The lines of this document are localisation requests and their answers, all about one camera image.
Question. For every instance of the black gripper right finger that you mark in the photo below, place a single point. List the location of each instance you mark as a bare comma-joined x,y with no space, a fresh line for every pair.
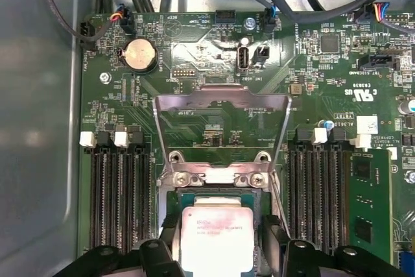
296,259

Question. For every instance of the metal socket cover frame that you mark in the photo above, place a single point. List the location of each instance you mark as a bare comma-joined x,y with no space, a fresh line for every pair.
223,95

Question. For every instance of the round coin battery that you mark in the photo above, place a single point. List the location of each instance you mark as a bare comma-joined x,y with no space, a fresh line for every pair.
140,54

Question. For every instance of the green RAM stick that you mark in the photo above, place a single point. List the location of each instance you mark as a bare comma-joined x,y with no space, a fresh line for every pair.
369,192

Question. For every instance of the CPU with silver top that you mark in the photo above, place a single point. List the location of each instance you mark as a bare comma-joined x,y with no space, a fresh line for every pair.
217,235

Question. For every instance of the green motherboard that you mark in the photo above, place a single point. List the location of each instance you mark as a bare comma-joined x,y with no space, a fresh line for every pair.
285,72

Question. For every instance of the RAM slot with white clips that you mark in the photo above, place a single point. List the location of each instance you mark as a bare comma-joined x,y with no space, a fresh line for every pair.
344,199
128,199
312,199
98,199

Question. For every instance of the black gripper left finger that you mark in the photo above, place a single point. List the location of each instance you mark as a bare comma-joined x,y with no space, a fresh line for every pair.
155,257

